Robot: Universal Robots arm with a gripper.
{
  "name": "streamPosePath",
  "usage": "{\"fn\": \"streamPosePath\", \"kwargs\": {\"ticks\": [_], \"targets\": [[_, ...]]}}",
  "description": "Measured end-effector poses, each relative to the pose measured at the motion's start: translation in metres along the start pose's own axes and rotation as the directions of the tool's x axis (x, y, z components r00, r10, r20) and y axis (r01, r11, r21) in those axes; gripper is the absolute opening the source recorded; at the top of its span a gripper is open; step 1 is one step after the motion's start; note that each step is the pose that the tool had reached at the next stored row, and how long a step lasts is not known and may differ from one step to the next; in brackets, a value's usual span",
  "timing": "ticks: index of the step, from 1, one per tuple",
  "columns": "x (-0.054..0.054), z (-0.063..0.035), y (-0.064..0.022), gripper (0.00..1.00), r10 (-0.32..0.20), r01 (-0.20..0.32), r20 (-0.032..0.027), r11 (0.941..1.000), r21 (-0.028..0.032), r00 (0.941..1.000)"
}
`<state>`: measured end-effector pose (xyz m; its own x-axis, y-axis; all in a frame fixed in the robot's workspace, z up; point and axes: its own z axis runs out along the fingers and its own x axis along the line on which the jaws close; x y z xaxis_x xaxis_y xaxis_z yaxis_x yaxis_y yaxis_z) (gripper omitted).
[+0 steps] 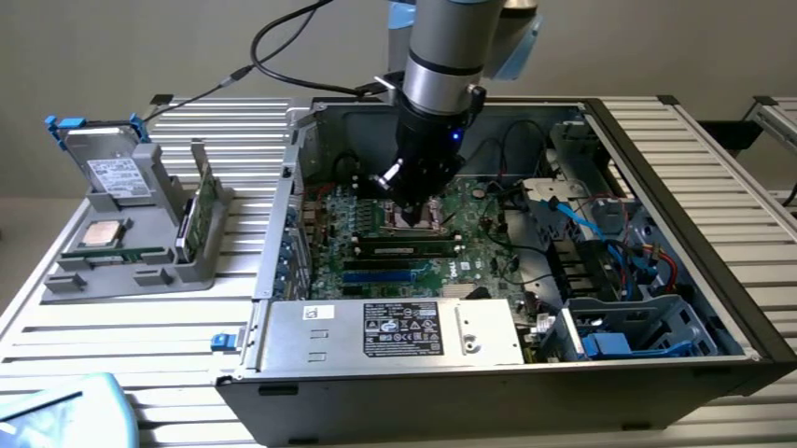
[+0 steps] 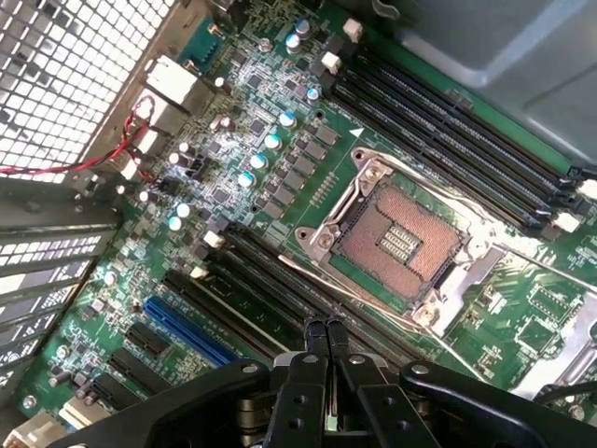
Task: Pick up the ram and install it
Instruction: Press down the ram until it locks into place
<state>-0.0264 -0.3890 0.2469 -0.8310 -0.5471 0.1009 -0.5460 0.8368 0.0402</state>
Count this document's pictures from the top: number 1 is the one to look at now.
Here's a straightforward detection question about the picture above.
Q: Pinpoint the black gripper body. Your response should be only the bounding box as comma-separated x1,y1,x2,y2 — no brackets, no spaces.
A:
371,92,487,211

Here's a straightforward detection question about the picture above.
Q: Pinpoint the RAM stick with white label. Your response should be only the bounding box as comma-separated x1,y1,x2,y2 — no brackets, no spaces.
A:
352,235,465,259

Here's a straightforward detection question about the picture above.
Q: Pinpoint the green RAM stick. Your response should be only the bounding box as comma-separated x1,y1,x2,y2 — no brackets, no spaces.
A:
78,253,145,264

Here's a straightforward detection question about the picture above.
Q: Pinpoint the CPU socket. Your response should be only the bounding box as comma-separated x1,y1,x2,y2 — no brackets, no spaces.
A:
371,198,451,235

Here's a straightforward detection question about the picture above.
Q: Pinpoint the green motherboard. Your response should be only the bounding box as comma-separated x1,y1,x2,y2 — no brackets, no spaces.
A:
304,175,536,309

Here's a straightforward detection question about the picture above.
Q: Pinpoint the black expansion slot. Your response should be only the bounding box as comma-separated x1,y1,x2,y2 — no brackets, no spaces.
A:
343,259,431,273

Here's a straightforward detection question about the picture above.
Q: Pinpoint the blue expansion slot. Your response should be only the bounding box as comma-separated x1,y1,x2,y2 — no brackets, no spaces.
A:
343,269,413,283

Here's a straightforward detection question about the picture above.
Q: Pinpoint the silver power supply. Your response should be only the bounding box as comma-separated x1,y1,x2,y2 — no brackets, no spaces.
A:
255,298,528,371

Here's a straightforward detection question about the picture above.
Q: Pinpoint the blue case latch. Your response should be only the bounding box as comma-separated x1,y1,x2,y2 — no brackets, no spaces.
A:
209,330,242,352

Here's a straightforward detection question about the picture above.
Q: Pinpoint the open black PC case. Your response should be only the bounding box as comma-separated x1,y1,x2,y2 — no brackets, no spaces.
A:
213,95,797,448

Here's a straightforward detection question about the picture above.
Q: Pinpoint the blue disk carrier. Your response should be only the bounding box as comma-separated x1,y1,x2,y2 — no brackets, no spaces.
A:
575,329,695,361

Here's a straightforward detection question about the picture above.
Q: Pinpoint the grey parts rack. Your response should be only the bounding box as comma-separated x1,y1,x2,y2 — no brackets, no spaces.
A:
41,138,236,305

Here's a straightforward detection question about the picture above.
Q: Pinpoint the CPU chip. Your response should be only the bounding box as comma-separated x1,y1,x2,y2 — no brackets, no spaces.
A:
78,217,130,249

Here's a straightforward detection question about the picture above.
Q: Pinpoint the hard disk in blue carrier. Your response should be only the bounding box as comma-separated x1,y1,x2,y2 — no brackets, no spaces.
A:
44,113,154,198

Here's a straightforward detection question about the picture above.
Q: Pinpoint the metal slat side table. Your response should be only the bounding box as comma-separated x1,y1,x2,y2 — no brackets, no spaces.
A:
743,94,797,207

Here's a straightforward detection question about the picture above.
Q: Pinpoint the light blue plastic cover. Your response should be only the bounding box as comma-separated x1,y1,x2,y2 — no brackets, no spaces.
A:
0,371,137,448

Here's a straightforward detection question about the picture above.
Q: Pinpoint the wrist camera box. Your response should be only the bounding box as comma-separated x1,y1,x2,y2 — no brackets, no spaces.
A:
368,158,407,192

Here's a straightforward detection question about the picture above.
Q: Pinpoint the black looped wire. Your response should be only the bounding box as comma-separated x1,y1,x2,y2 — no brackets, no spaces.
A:
499,119,550,179

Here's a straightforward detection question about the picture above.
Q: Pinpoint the metal drive bay bracket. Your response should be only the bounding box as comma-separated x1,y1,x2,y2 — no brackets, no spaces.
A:
519,175,639,246

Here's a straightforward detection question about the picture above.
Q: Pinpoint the light blue SATA wire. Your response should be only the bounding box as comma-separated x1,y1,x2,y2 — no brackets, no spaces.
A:
546,196,648,300

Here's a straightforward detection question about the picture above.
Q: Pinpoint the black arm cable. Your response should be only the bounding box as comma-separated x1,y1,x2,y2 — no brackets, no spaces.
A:
148,0,399,123

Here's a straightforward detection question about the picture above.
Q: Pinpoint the red wire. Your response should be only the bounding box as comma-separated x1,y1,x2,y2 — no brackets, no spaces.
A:
643,242,684,287

